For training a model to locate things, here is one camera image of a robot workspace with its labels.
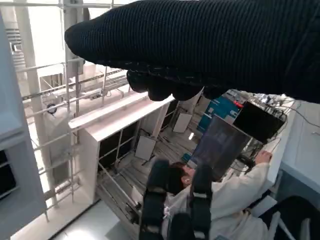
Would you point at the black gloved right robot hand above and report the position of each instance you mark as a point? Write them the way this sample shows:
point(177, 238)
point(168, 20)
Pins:
point(200, 45)

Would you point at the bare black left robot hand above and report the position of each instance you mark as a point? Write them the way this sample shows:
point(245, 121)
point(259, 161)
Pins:
point(152, 200)

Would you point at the white square panel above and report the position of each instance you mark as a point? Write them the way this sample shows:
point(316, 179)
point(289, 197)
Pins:
point(182, 122)
point(145, 147)

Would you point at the blue cardboard box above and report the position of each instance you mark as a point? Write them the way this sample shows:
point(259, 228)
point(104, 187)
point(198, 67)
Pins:
point(220, 110)

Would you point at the person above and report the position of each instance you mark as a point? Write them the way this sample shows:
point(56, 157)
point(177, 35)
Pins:
point(230, 197)

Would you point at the white shelf unit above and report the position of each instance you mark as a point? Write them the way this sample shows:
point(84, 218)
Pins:
point(92, 150)

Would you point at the translucent computer monitor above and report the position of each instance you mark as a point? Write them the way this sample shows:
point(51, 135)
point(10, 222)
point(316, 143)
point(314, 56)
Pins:
point(220, 147)

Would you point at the black computer monitor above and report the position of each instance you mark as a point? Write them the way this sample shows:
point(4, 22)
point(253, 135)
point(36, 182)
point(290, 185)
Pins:
point(257, 122)

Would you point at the grey cabinet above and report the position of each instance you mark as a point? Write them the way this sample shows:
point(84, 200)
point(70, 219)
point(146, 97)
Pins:
point(20, 175)

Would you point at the white desk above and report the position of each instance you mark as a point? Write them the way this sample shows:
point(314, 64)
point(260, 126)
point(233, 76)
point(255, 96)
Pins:
point(300, 140)

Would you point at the dark office chair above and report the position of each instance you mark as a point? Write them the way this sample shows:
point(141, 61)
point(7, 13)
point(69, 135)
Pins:
point(295, 217)

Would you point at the white metal frame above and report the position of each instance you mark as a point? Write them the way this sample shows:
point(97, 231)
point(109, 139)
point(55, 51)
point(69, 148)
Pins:
point(32, 75)

